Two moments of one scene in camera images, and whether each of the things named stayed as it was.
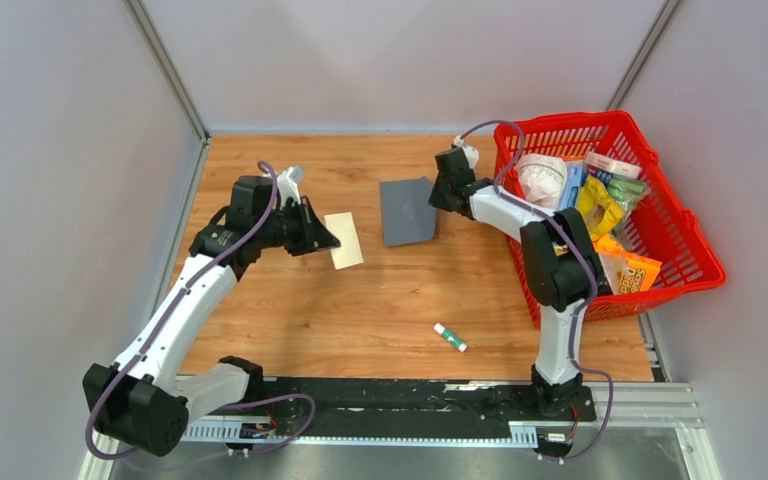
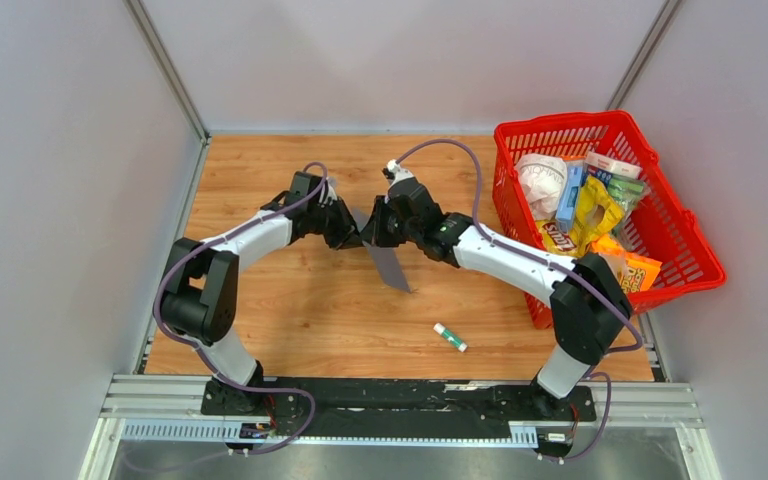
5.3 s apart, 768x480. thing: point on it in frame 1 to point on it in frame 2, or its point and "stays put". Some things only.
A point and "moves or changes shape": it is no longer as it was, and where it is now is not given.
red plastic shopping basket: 660,223 stays put
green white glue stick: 450,336 stays put
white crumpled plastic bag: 543,179 stays put
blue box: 571,185 stays put
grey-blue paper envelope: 406,214 moves or changes shape
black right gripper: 435,200 to 373,233
